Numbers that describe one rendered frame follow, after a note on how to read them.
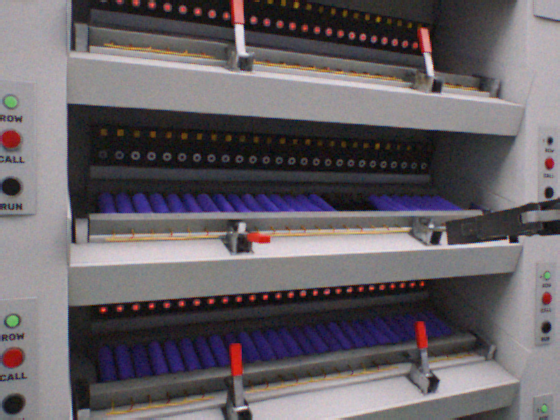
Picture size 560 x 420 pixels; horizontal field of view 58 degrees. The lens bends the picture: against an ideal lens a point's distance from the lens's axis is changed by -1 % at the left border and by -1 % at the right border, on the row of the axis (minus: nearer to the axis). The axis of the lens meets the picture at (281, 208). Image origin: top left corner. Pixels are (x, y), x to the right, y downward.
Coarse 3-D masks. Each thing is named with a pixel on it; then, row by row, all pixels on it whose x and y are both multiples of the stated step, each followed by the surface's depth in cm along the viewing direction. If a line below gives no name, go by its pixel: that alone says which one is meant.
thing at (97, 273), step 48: (480, 192) 80; (192, 240) 58; (288, 240) 62; (336, 240) 64; (384, 240) 67; (96, 288) 50; (144, 288) 52; (192, 288) 55; (240, 288) 57; (288, 288) 60
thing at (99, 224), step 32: (96, 224) 54; (128, 224) 55; (160, 224) 57; (192, 224) 58; (224, 224) 60; (256, 224) 61; (288, 224) 63; (320, 224) 65; (352, 224) 67; (384, 224) 69
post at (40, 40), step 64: (0, 0) 45; (64, 0) 48; (0, 64) 46; (64, 64) 48; (64, 128) 48; (64, 192) 48; (0, 256) 46; (64, 256) 48; (64, 320) 48; (64, 384) 49
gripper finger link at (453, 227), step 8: (448, 224) 63; (456, 224) 62; (448, 232) 63; (456, 232) 62; (448, 240) 63; (456, 240) 62; (464, 240) 61; (472, 240) 59; (480, 240) 58; (488, 240) 57
